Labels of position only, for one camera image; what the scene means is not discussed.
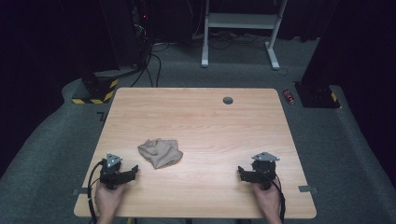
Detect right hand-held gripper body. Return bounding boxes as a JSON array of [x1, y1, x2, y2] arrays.
[[250, 151, 280, 190]]

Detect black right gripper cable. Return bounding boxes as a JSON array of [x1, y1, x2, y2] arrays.
[[271, 175, 287, 224]]

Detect black floor cables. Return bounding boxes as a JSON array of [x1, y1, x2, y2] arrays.
[[130, 41, 171, 89]]

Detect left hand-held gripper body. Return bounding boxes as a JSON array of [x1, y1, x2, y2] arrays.
[[99, 152, 126, 190]]

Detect white metal stand frame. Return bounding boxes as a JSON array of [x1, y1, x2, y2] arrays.
[[201, 0, 289, 71]]

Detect beige cloth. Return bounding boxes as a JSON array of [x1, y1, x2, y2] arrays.
[[137, 138, 184, 170]]

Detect red drink can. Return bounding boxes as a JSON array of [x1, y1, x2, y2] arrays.
[[282, 89, 296, 105]]

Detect grey tape strip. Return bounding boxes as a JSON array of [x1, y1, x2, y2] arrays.
[[72, 187, 93, 196], [298, 185, 319, 194]]

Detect person's right hand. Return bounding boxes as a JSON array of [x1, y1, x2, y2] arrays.
[[251, 178, 283, 218]]

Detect person's left hand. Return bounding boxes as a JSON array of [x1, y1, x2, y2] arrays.
[[94, 181, 126, 217]]

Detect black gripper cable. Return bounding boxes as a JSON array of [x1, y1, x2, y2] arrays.
[[87, 159, 106, 224], [271, 175, 287, 224]]

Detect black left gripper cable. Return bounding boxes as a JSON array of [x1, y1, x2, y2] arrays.
[[87, 159, 106, 224]]

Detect black yellow striped column base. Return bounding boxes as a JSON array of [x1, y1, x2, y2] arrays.
[[72, 69, 120, 105]]

